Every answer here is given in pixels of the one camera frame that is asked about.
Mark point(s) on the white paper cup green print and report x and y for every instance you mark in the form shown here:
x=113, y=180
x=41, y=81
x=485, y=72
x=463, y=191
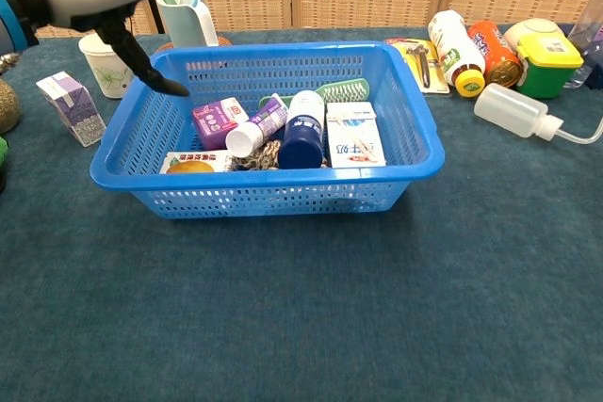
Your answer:
x=108, y=77

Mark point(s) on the translucent squeeze wash bottle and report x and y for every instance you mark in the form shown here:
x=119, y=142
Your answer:
x=509, y=107

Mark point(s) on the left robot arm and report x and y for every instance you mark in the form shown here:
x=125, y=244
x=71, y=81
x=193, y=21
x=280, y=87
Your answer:
x=14, y=20

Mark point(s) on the blue plastic basket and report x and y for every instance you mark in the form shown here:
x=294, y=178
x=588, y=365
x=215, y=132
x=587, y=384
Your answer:
x=264, y=181

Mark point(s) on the orange drink can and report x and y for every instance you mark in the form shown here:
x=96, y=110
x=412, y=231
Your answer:
x=494, y=51

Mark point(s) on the woven rattan coaster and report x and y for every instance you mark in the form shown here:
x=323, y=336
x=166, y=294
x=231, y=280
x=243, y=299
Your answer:
x=162, y=48

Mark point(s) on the pale blue toothbrush holder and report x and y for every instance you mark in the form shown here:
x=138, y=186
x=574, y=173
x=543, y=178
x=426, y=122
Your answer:
x=186, y=23

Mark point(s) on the purple white patterned carton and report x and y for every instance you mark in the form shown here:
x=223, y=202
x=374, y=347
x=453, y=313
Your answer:
x=75, y=107

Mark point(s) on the small purple white box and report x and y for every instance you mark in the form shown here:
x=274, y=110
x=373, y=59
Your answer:
x=216, y=122

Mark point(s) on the red white snack packet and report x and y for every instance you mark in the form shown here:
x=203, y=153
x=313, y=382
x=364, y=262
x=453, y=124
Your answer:
x=193, y=166

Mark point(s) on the purple tube white cap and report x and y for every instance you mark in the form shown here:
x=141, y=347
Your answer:
x=254, y=131

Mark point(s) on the blue white spray bottle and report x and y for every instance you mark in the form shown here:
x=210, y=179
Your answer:
x=301, y=138

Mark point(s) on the green scrubbing brush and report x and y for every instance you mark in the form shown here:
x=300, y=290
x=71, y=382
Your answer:
x=344, y=89

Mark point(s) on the white blue carton box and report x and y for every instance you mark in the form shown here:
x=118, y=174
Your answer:
x=355, y=138

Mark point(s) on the razor in yellow package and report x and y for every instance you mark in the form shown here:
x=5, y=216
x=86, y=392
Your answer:
x=435, y=72

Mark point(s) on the white bottle yellow cap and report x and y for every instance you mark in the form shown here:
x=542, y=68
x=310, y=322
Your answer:
x=454, y=46

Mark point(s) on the teal table cover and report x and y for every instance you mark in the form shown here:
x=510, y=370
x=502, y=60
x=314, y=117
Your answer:
x=301, y=308

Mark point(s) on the beige round bowl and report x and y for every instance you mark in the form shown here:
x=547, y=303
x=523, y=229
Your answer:
x=534, y=27

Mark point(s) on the green container yellow lid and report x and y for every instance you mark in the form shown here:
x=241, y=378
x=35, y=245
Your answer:
x=546, y=70

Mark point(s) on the clear water bottle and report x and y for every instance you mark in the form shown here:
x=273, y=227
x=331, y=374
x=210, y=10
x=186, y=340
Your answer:
x=586, y=30

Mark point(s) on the dark blue box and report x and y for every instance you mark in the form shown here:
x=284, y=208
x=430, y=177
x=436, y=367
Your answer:
x=597, y=78

